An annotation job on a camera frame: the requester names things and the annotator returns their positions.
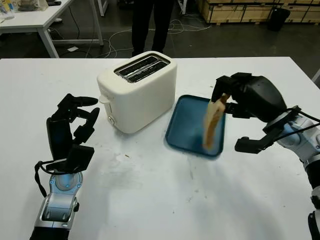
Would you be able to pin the black waste bin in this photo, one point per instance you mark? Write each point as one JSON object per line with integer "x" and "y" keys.
{"x": 279, "y": 20}

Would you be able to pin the white flat pad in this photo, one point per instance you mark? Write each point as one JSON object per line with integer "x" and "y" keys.
{"x": 6, "y": 19}

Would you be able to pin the white two-slot toaster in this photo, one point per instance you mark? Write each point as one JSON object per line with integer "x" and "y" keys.
{"x": 145, "y": 100}

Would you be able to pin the brown bread slice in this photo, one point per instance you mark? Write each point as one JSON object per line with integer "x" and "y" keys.
{"x": 212, "y": 120}

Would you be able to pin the person in black trousers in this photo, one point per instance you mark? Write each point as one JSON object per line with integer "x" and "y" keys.
{"x": 142, "y": 25}

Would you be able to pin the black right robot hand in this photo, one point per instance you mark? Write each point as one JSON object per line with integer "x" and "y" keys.
{"x": 262, "y": 97}

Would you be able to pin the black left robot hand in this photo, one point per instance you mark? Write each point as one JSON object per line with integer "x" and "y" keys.
{"x": 60, "y": 140}

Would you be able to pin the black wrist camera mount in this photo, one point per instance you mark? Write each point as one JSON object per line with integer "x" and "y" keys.
{"x": 80, "y": 157}
{"x": 246, "y": 145}

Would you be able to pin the white paper sheet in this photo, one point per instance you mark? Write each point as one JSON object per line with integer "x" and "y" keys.
{"x": 72, "y": 48}

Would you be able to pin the clear plastic storage box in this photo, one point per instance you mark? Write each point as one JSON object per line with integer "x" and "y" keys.
{"x": 31, "y": 5}

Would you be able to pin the stacked wooden crates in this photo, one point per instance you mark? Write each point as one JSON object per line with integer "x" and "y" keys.
{"x": 237, "y": 12}

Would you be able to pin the white office desk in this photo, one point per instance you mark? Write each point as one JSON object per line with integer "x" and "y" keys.
{"x": 30, "y": 22}

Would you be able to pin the blue plastic tray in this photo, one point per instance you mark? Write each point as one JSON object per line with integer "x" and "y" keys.
{"x": 185, "y": 125}

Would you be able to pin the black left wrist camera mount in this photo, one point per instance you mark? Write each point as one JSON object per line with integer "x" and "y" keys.
{"x": 80, "y": 157}

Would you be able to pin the colourful printed carton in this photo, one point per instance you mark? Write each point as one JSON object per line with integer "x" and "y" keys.
{"x": 11, "y": 6}

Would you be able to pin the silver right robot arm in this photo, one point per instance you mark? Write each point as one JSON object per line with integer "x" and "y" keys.
{"x": 307, "y": 145}

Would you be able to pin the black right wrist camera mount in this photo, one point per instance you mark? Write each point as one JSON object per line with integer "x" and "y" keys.
{"x": 246, "y": 145}

